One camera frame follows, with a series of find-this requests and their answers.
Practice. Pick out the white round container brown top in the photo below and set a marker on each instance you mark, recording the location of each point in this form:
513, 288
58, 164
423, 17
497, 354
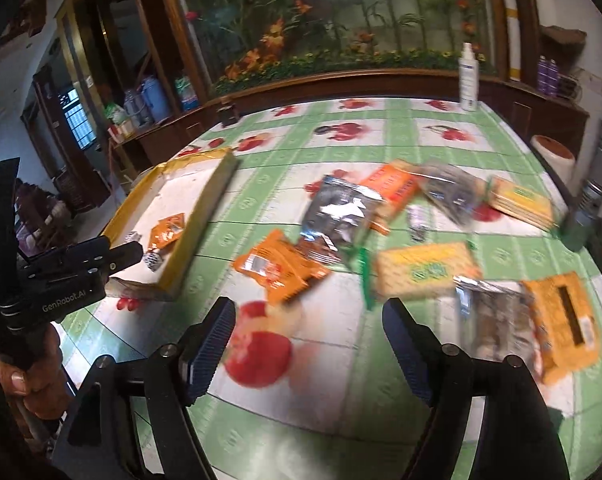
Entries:
553, 152

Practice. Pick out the grey thermos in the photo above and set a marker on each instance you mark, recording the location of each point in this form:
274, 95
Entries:
132, 107

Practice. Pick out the green white bag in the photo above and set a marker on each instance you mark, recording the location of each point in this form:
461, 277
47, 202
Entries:
116, 114

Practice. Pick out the orange snack packet white label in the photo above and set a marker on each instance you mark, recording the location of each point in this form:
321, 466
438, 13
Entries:
281, 267

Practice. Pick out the purple bottle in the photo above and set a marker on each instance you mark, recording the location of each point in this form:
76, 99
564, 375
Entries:
543, 75
554, 78

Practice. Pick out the large water bottle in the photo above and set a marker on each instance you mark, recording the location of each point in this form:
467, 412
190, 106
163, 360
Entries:
187, 94

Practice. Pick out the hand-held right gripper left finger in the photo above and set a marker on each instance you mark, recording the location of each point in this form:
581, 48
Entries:
211, 345

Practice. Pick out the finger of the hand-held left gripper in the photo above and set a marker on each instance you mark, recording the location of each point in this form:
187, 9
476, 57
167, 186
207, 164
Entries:
123, 257

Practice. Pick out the silver black snack packet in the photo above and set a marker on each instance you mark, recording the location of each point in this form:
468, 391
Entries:
338, 220

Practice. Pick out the white spray bottle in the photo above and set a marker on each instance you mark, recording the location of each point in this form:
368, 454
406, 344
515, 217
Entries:
468, 80

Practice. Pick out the small silver packet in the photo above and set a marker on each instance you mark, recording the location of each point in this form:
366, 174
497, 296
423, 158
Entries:
417, 222

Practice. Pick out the dark green object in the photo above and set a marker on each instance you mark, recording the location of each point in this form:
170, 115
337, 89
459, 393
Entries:
583, 220

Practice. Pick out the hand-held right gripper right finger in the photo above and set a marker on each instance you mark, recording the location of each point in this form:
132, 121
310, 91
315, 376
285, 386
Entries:
406, 355

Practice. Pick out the person's left hand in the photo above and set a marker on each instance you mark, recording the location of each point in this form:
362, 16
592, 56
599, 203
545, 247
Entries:
41, 385

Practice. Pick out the orange cracker packet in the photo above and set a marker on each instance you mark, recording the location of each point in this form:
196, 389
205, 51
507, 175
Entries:
391, 187
566, 325

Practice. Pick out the small black white packet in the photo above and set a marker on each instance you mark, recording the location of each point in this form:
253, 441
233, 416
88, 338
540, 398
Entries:
152, 261

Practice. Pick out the glass flower display case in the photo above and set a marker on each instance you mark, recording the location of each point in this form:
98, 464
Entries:
331, 15

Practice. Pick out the clear packet brown snacks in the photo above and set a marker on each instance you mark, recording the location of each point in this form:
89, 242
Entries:
496, 320

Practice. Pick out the brown wall shelf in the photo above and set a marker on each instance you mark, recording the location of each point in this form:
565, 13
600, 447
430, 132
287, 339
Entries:
563, 35

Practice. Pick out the barred window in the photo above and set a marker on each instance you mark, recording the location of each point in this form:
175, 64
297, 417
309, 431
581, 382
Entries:
77, 117

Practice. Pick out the yellow cracker packet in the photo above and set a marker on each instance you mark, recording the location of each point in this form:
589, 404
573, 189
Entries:
426, 270
521, 202

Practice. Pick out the clear packet dark snacks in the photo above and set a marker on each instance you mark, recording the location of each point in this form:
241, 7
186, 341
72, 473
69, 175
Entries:
451, 190

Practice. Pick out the blue thermos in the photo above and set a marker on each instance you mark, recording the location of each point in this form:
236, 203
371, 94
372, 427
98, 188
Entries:
155, 100

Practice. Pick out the small dark bottle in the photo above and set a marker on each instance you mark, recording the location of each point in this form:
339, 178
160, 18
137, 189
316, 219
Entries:
227, 112

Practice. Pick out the small orange snack packet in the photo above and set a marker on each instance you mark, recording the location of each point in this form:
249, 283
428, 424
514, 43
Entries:
166, 232

